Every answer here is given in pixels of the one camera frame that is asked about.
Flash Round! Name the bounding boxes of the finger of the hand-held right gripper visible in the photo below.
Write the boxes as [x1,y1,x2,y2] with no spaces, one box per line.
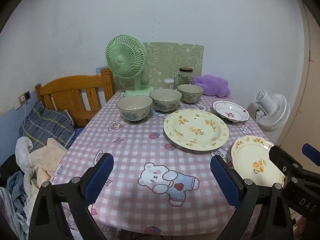
[268,144,303,181]
[301,143,320,167]

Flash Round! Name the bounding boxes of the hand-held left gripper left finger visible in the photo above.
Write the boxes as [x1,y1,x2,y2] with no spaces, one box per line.
[29,152,115,240]

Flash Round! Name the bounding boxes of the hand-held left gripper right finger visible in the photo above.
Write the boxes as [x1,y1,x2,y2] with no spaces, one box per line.
[210,154,296,240]

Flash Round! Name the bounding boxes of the small scalloped yellow floral plate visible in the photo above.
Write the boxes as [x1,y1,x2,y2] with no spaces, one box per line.
[230,135,285,187]

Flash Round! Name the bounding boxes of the large yellow floral plate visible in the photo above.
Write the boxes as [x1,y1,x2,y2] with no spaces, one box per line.
[163,109,230,151]

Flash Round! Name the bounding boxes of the white plate with red pattern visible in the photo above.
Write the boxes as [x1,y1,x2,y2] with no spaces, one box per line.
[212,100,250,123]

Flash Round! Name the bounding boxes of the cream bowl with blue print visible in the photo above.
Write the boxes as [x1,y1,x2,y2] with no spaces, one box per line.
[149,89,182,112]
[116,95,153,124]
[177,84,204,103]

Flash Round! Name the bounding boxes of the blue bed sheet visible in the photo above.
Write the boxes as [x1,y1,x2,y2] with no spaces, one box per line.
[72,126,87,137]

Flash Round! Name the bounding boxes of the white clip fan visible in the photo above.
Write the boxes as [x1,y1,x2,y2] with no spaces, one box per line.
[254,90,290,132]

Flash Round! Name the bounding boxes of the pink checked tablecloth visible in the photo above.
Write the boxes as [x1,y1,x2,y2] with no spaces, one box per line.
[49,89,275,237]

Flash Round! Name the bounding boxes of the beige door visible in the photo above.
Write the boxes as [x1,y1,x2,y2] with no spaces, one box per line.
[275,0,320,148]

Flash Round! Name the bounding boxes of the grey plaid blanket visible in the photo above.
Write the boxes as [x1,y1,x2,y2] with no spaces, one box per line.
[19,101,75,152]

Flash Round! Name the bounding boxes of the white cloth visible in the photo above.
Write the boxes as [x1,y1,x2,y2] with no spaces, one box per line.
[15,137,34,175]

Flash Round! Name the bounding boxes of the blue cloth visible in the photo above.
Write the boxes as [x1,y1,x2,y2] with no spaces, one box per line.
[6,171,28,205]

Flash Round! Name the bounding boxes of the dark cloth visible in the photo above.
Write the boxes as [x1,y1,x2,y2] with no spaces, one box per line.
[0,155,18,180]

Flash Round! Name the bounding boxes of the purple plush toy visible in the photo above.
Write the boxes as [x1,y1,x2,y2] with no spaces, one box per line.
[192,74,230,98]

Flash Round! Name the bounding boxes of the wooden bed headboard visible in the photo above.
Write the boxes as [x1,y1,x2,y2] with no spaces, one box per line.
[35,68,115,127]

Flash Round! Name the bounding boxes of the glass jar with dark lid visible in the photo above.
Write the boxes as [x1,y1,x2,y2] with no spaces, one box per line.
[174,67,194,90]

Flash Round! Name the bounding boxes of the green desk fan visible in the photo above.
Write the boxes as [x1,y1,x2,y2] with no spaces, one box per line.
[105,35,154,97]

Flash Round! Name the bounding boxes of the green printed mat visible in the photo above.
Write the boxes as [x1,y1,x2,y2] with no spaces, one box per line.
[142,42,205,90]

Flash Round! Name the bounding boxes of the wall socket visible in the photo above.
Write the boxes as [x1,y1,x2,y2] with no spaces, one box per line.
[19,91,32,103]

